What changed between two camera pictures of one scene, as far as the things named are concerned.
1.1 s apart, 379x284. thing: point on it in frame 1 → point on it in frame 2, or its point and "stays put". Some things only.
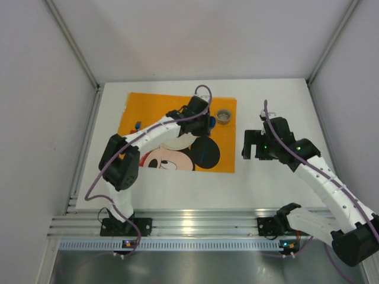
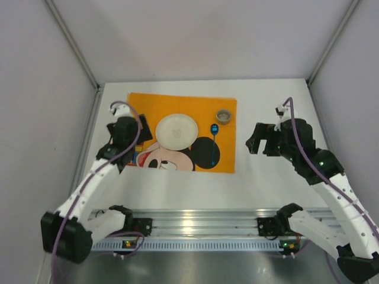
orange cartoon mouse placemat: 214,152 stays put
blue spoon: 211,123 → 214,130
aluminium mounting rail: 166,223 stays put
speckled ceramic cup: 223,116 stays put
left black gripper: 203,125 → 145,128
